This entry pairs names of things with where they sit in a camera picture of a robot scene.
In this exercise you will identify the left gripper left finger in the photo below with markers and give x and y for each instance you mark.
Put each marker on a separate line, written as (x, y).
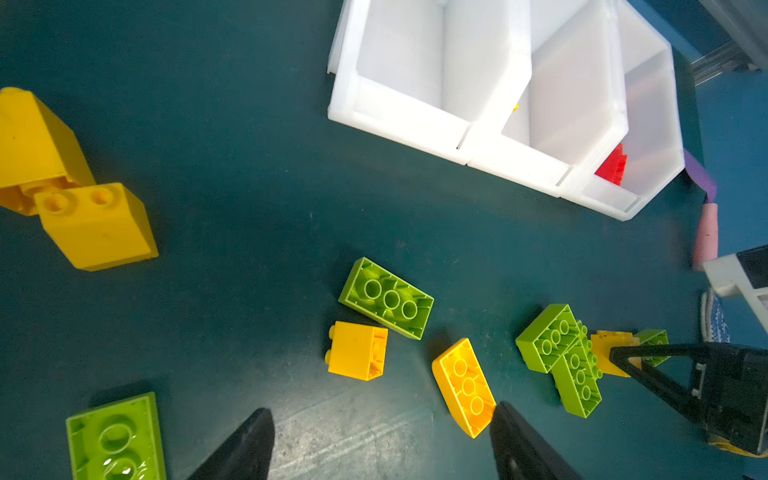
(247, 452)

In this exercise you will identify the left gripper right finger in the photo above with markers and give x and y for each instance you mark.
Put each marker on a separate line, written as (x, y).
(521, 452)

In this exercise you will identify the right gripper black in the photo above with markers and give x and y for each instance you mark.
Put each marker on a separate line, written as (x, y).
(729, 394)

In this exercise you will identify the orange-yellow small lego cube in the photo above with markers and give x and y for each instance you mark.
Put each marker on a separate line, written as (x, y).
(357, 351)

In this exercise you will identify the red lego brick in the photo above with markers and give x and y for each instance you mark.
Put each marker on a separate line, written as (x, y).
(613, 168)

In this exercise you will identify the yellow sloped lego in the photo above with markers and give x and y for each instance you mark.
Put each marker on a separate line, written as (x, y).
(97, 227)

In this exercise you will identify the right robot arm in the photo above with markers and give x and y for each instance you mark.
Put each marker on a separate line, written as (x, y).
(741, 274)

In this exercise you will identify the blue white patterned glove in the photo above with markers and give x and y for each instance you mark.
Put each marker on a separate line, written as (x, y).
(713, 326)

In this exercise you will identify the green lego brick right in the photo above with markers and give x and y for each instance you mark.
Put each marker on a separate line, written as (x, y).
(653, 337)

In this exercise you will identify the yellow long lego brick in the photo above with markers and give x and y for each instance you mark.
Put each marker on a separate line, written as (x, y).
(464, 388)

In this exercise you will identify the green large lego brick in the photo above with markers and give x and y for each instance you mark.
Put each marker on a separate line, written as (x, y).
(576, 376)

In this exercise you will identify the green lego brick angled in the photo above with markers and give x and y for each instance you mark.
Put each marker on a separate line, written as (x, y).
(549, 336)

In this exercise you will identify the green lego brick left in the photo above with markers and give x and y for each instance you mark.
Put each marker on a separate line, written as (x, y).
(119, 440)

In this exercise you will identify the purple pink toy spatula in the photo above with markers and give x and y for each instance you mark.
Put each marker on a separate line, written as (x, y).
(707, 238)

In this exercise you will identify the green lego brick centre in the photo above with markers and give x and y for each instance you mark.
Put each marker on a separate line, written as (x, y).
(384, 297)

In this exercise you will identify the right white bin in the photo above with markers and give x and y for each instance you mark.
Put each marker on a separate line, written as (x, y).
(650, 132)

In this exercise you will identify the white bin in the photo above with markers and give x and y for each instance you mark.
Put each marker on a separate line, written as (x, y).
(574, 109)
(387, 60)
(650, 132)

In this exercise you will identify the middle white bin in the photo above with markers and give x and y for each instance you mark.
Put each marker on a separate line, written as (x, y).
(574, 109)

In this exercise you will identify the left white bin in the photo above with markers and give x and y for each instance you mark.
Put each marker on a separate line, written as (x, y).
(387, 60)

